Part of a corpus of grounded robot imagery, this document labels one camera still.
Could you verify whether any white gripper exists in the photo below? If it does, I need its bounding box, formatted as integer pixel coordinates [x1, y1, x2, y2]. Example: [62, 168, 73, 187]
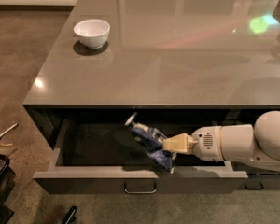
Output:
[162, 126, 223, 161]

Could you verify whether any blue chip bag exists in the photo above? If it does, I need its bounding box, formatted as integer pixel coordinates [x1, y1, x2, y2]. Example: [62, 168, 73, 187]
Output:
[125, 112, 176, 173]

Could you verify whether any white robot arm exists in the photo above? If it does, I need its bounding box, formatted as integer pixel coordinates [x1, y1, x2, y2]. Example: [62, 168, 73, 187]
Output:
[162, 111, 280, 172]

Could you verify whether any open grey top drawer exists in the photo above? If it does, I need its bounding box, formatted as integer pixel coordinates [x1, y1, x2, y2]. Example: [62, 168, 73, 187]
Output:
[34, 120, 248, 194]

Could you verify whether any grey kitchen counter cabinet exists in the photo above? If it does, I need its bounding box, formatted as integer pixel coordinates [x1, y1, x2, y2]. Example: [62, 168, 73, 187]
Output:
[23, 0, 280, 190]

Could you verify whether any black object on floor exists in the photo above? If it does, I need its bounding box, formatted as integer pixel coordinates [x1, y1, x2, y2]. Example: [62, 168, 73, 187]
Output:
[62, 206, 77, 224]

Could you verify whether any white ceramic bowl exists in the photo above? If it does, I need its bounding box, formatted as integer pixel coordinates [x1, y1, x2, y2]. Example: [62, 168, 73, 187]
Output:
[74, 19, 110, 49]

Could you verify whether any metal rod on floor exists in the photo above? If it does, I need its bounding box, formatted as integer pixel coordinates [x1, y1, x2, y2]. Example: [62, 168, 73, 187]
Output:
[0, 122, 19, 140]

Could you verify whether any black bin with bottle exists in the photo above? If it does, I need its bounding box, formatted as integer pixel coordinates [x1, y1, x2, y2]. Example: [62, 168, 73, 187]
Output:
[0, 154, 15, 224]

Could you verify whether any metal drawer handle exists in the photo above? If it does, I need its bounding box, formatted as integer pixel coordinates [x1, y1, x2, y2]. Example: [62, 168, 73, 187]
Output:
[124, 182, 157, 195]

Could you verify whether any lower right drawer handle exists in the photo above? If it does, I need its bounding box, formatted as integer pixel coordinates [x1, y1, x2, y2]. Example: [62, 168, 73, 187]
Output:
[245, 181, 264, 190]

